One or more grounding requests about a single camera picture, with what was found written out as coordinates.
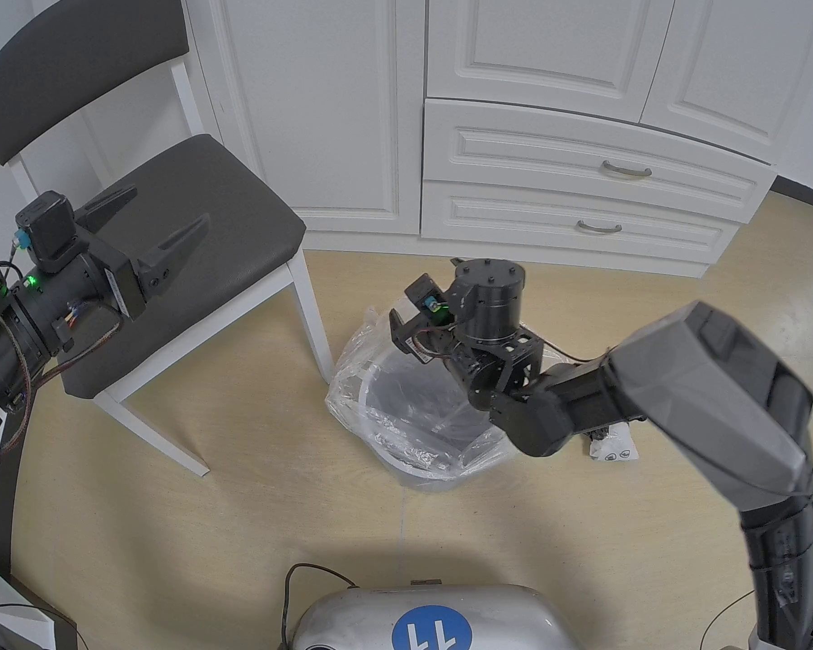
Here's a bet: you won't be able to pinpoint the white printed wrapper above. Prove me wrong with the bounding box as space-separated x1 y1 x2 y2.
586 424 642 464

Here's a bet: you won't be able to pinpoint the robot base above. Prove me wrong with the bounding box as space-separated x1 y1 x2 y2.
291 578 581 650

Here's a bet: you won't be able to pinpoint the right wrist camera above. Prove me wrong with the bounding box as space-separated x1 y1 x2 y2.
404 273 449 318

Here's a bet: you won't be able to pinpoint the black cable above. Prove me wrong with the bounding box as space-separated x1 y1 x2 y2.
280 563 361 650
0 602 77 641
705 590 760 650

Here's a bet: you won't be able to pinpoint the white wardrobe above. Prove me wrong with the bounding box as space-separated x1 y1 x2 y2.
26 0 813 280

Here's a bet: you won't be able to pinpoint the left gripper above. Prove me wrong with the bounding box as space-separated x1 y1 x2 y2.
0 185 211 404

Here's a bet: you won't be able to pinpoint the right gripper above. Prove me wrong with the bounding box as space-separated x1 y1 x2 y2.
387 298 465 371

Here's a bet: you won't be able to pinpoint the clear plastic bag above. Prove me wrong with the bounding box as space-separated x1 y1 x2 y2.
324 303 517 487

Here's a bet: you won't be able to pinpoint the pale grey trash bin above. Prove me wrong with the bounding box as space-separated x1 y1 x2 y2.
358 346 517 494

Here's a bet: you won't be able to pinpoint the white chair dark grey cushions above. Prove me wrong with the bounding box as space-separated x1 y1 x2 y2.
0 0 340 479

